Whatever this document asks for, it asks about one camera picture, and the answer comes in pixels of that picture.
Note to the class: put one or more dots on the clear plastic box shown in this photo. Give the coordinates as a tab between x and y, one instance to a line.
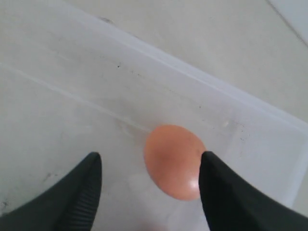
71	84

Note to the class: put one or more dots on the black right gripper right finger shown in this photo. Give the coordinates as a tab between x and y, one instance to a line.
232	204

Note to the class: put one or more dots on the brown egg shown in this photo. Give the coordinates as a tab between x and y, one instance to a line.
172	156

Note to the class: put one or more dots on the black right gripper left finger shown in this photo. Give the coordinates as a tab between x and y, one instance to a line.
69	205

